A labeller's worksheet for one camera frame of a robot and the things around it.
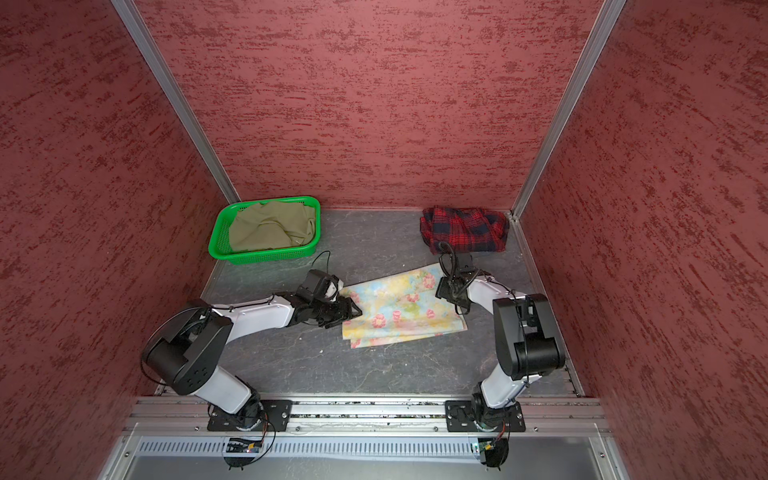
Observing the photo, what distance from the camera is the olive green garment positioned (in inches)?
42.4

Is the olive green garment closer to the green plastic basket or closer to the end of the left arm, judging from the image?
the green plastic basket

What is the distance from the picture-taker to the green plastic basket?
40.3 inches
